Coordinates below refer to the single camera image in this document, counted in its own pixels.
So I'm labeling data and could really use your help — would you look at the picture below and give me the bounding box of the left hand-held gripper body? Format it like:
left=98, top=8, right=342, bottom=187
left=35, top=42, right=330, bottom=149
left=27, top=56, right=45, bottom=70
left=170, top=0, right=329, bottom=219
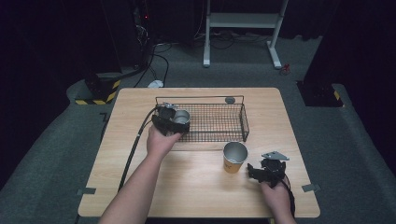
left=151, top=102, right=188, bottom=137

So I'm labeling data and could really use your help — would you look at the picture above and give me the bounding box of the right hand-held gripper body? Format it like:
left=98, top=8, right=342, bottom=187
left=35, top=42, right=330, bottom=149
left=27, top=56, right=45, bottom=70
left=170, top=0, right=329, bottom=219
left=260, top=150, right=290, bottom=189

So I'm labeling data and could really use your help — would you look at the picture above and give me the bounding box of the silver metal cup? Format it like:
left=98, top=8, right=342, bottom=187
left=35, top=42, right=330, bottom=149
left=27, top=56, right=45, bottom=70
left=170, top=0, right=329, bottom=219
left=172, top=109, right=191, bottom=126

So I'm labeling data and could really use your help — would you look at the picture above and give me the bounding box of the black wire basket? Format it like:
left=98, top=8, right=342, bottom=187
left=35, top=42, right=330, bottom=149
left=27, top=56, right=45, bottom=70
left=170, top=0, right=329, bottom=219
left=154, top=95, right=250, bottom=144

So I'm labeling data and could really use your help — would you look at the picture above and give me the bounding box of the person's left hand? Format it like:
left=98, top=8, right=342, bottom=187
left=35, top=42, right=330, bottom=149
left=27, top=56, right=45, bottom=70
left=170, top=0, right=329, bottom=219
left=146, top=124, right=184, bottom=161

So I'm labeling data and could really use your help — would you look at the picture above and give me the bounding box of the person's right hand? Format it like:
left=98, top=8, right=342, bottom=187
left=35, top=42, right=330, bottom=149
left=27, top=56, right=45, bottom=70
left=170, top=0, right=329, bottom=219
left=260, top=179, right=292, bottom=217

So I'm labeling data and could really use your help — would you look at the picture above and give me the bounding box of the yellow paper cup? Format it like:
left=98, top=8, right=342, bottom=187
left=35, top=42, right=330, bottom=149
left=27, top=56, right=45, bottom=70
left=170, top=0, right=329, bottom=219
left=222, top=141, right=249, bottom=175

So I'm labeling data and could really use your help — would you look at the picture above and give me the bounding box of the grey tape piece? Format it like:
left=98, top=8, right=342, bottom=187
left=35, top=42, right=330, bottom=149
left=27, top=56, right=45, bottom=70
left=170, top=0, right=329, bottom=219
left=76, top=187, right=97, bottom=197
left=301, top=183, right=322, bottom=193

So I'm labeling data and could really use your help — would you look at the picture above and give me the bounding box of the black yellow striped base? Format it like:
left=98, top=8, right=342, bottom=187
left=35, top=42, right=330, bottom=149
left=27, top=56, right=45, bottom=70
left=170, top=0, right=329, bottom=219
left=295, top=79, right=346, bottom=108
left=74, top=72, right=122, bottom=106

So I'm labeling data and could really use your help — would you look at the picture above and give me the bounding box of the dark equipment rack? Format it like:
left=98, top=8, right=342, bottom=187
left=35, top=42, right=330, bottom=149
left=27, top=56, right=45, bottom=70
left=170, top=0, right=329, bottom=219
left=101, top=0, right=157, bottom=72

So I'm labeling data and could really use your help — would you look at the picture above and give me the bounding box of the white metal stand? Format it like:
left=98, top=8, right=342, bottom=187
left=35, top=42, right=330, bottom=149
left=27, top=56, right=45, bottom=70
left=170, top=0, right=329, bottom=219
left=202, top=0, right=290, bottom=70

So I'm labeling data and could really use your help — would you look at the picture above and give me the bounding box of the right hand-held gripper cable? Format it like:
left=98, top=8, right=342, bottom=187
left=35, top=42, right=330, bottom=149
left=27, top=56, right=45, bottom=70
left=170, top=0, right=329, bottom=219
left=280, top=177, right=296, bottom=217

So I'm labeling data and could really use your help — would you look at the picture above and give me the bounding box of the hand-held gripper cable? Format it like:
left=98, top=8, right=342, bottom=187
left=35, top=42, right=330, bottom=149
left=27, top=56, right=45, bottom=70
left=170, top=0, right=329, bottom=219
left=118, top=106, right=158, bottom=191
left=280, top=177, right=296, bottom=217

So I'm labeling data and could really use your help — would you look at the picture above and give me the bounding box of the left hand-held gripper cable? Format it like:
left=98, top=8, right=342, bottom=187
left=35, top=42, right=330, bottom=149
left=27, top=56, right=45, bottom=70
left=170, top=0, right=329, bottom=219
left=118, top=106, right=158, bottom=191

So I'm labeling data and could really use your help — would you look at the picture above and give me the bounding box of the black floor cable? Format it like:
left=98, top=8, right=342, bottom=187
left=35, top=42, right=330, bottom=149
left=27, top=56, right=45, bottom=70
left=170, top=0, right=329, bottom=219
left=134, top=43, right=171, bottom=89

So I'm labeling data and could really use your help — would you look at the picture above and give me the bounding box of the bundle of floor cables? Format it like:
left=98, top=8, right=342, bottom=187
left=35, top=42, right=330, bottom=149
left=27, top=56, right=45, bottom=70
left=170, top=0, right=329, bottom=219
left=193, top=28, right=273, bottom=50

